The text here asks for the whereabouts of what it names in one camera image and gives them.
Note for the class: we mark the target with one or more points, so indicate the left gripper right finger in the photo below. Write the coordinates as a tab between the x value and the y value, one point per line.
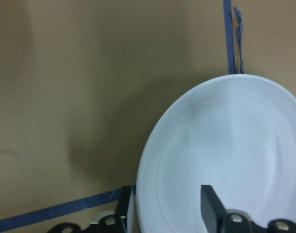
212	209

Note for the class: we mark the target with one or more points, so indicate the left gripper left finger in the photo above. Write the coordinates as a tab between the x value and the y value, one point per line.
123	211

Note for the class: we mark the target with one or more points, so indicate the blue plate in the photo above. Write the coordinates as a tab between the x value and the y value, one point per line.
236	133

